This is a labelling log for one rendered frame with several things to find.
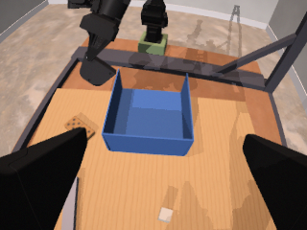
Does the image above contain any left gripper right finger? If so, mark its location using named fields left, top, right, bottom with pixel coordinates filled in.
left=243, top=134, right=307, bottom=230

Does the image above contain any light grey flat bar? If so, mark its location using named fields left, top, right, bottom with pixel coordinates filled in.
left=61, top=176, right=79, bottom=230

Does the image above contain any blue open-top tray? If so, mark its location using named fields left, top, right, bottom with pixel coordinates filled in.
left=102, top=68, right=194, bottom=156

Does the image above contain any orange domino tile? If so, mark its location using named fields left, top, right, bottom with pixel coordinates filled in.
left=64, top=116, right=95, bottom=140

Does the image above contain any light orange flat board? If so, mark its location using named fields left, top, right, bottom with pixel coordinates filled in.
left=32, top=88, right=276, bottom=230

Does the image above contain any small beige cube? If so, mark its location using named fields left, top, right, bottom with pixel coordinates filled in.
left=157, top=207, right=173, bottom=223

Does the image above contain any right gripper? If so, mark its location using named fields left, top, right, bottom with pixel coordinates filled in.
left=80, top=0, right=131, bottom=61

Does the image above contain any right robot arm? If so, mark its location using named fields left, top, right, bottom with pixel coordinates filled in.
left=67, top=0, right=168, bottom=44

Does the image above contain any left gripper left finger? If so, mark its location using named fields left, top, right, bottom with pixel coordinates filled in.
left=0, top=127, right=87, bottom=230

